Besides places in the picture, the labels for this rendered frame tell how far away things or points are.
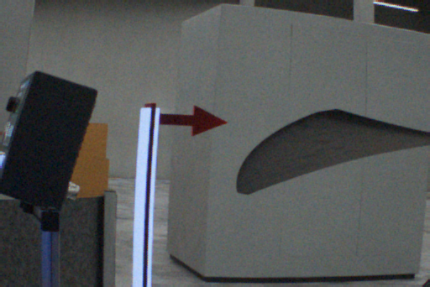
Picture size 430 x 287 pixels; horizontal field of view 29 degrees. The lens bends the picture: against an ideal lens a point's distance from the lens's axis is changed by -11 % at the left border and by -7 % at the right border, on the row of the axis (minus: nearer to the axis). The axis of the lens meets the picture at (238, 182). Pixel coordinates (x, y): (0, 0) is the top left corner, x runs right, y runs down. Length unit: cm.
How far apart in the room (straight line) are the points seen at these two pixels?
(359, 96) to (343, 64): 31
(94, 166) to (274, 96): 249
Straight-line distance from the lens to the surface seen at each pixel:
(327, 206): 720
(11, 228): 254
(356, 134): 68
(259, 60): 699
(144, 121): 66
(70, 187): 127
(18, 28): 499
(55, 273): 120
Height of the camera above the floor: 117
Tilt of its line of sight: 3 degrees down
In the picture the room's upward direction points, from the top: 4 degrees clockwise
